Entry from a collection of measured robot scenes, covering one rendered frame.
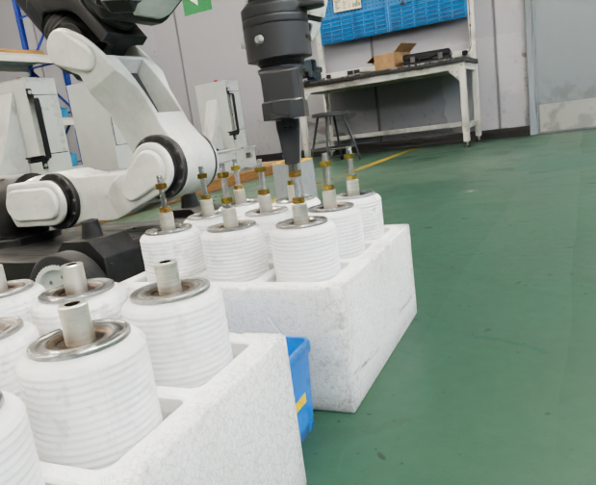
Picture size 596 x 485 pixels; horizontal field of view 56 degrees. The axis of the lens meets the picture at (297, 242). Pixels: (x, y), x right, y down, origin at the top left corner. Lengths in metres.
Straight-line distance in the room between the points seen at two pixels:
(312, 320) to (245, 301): 0.10
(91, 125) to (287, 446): 3.22
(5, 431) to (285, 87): 0.53
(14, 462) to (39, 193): 1.18
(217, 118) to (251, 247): 3.83
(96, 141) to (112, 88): 2.35
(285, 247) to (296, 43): 0.27
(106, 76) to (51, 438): 0.99
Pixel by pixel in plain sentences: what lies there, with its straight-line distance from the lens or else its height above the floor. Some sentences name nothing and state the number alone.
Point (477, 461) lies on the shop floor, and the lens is 0.70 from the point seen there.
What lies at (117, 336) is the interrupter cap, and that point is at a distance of 0.44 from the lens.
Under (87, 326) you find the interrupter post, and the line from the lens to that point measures 0.46.
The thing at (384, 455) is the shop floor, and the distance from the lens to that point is 0.71.
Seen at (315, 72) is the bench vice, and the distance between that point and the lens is 5.59.
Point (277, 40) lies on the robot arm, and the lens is 0.76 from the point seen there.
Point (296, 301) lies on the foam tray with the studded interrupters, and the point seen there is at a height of 0.16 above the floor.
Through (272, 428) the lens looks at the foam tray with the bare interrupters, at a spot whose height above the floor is 0.10.
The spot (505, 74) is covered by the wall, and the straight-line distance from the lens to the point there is 5.85.
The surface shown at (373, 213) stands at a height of 0.22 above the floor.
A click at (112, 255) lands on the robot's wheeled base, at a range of 1.23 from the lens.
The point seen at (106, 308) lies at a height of 0.24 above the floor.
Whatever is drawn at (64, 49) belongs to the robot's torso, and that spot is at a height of 0.62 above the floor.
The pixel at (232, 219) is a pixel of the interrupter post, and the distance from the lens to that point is 0.85.
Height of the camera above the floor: 0.39
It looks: 12 degrees down
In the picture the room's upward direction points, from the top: 8 degrees counter-clockwise
